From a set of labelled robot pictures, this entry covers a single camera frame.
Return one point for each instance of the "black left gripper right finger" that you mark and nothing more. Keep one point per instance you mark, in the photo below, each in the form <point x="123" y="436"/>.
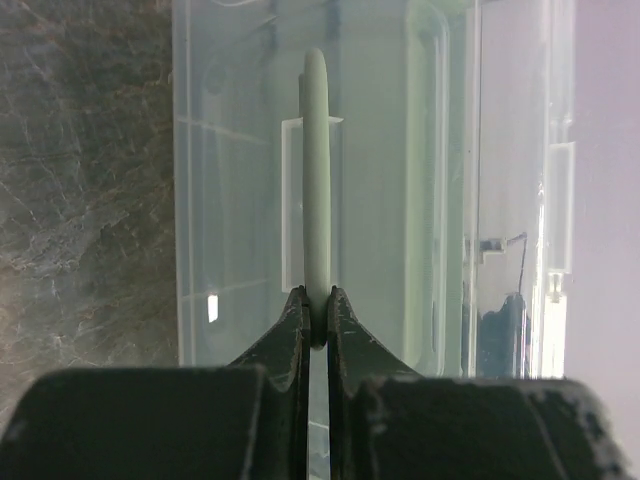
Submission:
<point x="388" y="422"/>

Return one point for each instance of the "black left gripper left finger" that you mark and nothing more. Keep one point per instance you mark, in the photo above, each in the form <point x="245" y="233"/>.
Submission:
<point x="245" y="420"/>

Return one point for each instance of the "translucent green tool box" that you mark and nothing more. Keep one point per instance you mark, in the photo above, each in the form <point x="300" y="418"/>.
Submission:
<point x="414" y="154"/>

